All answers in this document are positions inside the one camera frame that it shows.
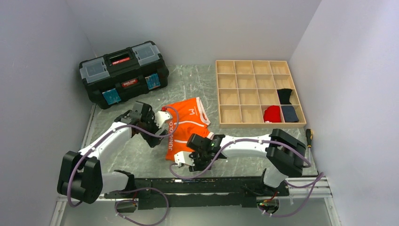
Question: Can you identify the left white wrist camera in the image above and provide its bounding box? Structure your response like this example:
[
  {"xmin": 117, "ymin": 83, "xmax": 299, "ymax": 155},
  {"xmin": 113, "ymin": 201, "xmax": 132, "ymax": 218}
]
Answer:
[{"xmin": 154, "ymin": 111, "xmax": 173, "ymax": 128}]

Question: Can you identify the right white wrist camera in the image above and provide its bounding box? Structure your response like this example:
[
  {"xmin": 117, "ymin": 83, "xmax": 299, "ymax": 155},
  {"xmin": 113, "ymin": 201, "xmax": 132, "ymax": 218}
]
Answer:
[{"xmin": 174, "ymin": 151, "xmax": 195, "ymax": 166}]

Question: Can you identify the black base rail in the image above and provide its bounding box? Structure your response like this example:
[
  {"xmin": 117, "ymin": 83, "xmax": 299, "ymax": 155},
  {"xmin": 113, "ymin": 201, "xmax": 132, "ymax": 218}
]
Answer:
[{"xmin": 104, "ymin": 176, "xmax": 289, "ymax": 210}]

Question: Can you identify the black rolled underwear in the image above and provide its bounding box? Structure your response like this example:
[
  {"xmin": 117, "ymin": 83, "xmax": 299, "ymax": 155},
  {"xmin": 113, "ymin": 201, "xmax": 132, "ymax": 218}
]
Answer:
[{"xmin": 277, "ymin": 89, "xmax": 293, "ymax": 105}]

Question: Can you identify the red rolled underwear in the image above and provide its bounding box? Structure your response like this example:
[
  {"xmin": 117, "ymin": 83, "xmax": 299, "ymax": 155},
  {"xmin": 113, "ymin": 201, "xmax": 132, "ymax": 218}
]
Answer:
[{"xmin": 263, "ymin": 105, "xmax": 282, "ymax": 123}]

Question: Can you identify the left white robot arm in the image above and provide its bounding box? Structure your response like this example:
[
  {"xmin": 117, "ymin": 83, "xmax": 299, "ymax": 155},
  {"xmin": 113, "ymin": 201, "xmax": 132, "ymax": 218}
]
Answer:
[{"xmin": 57, "ymin": 101, "xmax": 173, "ymax": 207}]

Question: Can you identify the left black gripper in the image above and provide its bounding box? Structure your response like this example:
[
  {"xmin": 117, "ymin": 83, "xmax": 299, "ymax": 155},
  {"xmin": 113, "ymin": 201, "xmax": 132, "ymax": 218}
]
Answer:
[{"xmin": 140, "ymin": 111, "xmax": 168, "ymax": 147}]

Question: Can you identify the dark blue rolled underwear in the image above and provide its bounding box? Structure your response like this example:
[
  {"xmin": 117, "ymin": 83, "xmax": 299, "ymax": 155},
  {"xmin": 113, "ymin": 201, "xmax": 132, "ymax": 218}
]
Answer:
[{"xmin": 281, "ymin": 105, "xmax": 299, "ymax": 123}]

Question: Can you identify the orange underwear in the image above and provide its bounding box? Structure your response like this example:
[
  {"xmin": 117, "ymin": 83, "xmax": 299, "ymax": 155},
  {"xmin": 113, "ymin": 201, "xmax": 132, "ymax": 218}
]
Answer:
[{"xmin": 165, "ymin": 97, "xmax": 214, "ymax": 161}]

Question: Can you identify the black plastic toolbox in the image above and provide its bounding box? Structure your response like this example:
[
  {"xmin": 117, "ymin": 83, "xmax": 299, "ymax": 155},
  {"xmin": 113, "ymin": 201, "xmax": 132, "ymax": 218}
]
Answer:
[{"xmin": 79, "ymin": 41, "xmax": 169, "ymax": 109}]

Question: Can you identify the wooden compartment tray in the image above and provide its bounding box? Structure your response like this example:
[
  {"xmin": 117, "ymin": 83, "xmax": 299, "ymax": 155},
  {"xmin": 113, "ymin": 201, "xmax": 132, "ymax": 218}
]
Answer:
[{"xmin": 215, "ymin": 60, "xmax": 307, "ymax": 129}]

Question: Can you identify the yellow black screwdriver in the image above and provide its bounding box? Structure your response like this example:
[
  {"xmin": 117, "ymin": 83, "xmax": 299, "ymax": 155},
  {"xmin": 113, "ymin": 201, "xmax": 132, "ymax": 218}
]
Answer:
[{"xmin": 305, "ymin": 129, "xmax": 313, "ymax": 163}]

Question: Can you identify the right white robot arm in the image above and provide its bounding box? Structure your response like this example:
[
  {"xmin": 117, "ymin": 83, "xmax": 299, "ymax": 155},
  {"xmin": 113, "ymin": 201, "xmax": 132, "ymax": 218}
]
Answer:
[{"xmin": 175, "ymin": 129, "xmax": 311, "ymax": 195}]

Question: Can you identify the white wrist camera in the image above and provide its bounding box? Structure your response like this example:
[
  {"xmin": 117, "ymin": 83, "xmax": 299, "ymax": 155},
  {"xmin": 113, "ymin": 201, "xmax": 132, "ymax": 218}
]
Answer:
[
  {"xmin": 154, "ymin": 111, "xmax": 173, "ymax": 128},
  {"xmin": 174, "ymin": 151, "xmax": 195, "ymax": 166}
]

